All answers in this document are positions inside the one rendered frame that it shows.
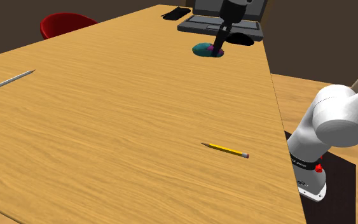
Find black computer mouse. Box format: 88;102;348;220
226;32;256;47

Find grey laptop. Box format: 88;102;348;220
177;0;268;43

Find teal and purple round object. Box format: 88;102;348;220
191;43;225;59

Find black flat case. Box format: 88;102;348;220
160;7;192;22

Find yellow pencil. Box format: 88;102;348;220
200;142;250;160

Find red chair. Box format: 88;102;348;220
39;11;99;41

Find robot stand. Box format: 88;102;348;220
284;130;357;224

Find silver pen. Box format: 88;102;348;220
0;69;36;97

